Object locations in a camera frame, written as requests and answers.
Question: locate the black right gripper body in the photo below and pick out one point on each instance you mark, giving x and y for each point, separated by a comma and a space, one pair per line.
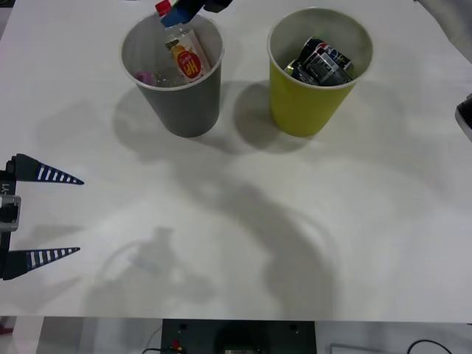
217, 4

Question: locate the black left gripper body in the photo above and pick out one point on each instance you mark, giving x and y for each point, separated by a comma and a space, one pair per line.
8, 182

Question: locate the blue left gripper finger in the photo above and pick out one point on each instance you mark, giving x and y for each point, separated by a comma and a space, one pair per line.
40, 258
44, 172

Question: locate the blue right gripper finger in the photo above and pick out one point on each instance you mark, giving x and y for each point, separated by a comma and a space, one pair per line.
178, 15

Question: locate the clear bottle with red cap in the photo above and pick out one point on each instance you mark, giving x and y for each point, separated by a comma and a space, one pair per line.
190, 60

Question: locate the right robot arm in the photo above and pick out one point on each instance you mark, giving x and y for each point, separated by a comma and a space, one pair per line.
465, 116

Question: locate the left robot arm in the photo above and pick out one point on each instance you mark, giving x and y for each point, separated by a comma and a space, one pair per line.
9, 212

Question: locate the clear bottle with pink cap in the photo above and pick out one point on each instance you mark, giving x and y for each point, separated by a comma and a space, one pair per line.
147, 77

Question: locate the grey plastic bin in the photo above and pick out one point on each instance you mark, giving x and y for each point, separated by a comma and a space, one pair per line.
188, 110

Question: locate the black can with silver label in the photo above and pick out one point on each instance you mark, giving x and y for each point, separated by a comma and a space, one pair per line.
326, 59

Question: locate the yellow-green plastic bin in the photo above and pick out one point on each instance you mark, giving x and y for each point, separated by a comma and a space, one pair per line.
306, 107

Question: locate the black robot torso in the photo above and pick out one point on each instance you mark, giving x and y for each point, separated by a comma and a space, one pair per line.
236, 337

